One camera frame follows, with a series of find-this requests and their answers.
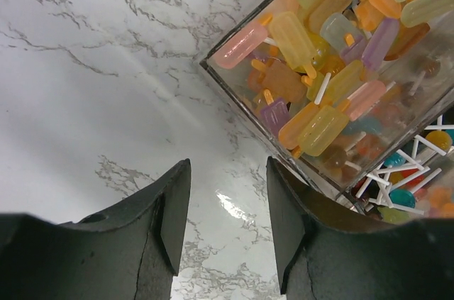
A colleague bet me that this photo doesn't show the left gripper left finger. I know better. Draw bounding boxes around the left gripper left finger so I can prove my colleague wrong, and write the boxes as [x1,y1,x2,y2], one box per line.
[1,160,191,299]

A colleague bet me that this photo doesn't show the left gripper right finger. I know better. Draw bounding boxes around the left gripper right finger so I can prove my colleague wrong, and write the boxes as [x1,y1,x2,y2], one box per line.
[267,157,453,299]

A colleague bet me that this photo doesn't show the clear four-compartment candy box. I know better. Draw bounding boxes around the clear four-compartment candy box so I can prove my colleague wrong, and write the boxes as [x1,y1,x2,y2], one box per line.
[200,0,453,224]

